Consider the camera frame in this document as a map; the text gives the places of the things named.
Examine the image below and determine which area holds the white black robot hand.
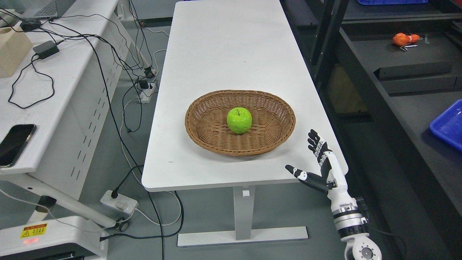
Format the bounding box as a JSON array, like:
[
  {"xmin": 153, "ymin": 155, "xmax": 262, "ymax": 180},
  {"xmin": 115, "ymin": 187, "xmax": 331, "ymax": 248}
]
[{"xmin": 285, "ymin": 129, "xmax": 358, "ymax": 214}]

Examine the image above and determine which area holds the green apple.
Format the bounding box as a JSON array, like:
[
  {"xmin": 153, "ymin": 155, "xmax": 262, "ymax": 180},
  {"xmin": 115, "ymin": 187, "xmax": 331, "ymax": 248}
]
[{"xmin": 227, "ymin": 107, "xmax": 252, "ymax": 134}]

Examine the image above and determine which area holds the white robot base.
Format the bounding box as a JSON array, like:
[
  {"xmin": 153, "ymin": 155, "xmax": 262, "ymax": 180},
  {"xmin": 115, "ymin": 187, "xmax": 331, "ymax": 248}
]
[{"xmin": 0, "ymin": 216, "xmax": 108, "ymax": 260}]

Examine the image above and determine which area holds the black metal shelf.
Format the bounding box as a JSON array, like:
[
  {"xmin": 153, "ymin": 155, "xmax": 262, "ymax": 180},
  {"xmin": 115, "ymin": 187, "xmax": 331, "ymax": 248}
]
[{"xmin": 282, "ymin": 0, "xmax": 461, "ymax": 260}]

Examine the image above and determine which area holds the orange toy on shelf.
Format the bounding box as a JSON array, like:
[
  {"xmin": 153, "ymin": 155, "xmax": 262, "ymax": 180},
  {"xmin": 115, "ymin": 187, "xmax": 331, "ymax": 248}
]
[{"xmin": 392, "ymin": 32, "xmax": 420, "ymax": 47}]

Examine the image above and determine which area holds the blue bin top shelf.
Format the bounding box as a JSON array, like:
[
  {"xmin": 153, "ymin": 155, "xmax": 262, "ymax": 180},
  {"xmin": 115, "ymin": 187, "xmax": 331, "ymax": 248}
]
[{"xmin": 357, "ymin": 0, "xmax": 428, "ymax": 5}]

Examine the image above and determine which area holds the brown wicker basket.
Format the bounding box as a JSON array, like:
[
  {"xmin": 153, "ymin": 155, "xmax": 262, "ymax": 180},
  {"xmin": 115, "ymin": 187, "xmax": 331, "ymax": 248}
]
[{"xmin": 185, "ymin": 90, "xmax": 296, "ymax": 156}]

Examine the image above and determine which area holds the blue plastic tray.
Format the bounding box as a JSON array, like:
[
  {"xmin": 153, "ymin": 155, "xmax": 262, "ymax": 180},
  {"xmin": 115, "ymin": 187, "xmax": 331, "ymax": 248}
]
[{"xmin": 429, "ymin": 99, "xmax": 462, "ymax": 151}]

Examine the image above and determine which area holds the white table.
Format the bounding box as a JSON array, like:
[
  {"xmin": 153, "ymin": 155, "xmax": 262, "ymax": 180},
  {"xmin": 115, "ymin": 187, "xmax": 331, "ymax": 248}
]
[{"xmin": 141, "ymin": 0, "xmax": 349, "ymax": 248}]

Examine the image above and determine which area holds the white power strip far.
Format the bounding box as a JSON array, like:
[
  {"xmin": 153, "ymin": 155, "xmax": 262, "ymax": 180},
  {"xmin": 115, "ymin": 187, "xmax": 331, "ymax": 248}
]
[{"xmin": 138, "ymin": 79, "xmax": 157, "ymax": 104}]

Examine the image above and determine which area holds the white power strip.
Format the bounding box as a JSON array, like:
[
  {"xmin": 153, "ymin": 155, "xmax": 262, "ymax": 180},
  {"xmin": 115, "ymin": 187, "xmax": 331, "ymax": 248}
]
[
  {"xmin": 100, "ymin": 190, "xmax": 139, "ymax": 216},
  {"xmin": 138, "ymin": 79, "xmax": 157, "ymax": 104}
]

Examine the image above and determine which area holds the white power strip near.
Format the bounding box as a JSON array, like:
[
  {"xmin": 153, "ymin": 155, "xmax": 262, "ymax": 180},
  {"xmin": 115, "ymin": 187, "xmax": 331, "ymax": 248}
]
[{"xmin": 100, "ymin": 190, "xmax": 139, "ymax": 216}]

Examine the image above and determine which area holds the white side desk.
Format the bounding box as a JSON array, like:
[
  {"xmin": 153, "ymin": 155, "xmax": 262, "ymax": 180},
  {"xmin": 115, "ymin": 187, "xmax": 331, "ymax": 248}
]
[{"xmin": 1, "ymin": 0, "xmax": 134, "ymax": 228}]

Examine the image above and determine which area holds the black power adapter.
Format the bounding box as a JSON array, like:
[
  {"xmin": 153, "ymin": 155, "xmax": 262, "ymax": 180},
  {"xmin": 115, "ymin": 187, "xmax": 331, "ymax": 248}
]
[{"xmin": 32, "ymin": 40, "xmax": 60, "ymax": 59}]

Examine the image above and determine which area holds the black smartphone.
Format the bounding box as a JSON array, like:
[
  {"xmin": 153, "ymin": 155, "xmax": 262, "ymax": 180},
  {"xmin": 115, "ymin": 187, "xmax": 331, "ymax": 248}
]
[{"xmin": 0, "ymin": 124, "xmax": 37, "ymax": 168}]

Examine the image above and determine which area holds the black computer mouse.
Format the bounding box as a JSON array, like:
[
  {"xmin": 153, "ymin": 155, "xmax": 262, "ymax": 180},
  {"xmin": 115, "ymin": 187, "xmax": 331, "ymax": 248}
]
[{"xmin": 20, "ymin": 19, "xmax": 42, "ymax": 32}]

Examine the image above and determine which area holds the beige wooden box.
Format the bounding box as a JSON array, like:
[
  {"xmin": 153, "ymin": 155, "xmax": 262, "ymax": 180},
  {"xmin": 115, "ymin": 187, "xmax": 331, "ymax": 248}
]
[{"xmin": 0, "ymin": 26, "xmax": 32, "ymax": 78}]

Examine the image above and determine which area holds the grey laptop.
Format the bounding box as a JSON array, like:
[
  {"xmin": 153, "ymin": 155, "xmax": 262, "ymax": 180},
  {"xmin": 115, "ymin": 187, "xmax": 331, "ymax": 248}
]
[{"xmin": 22, "ymin": 0, "xmax": 76, "ymax": 19}]

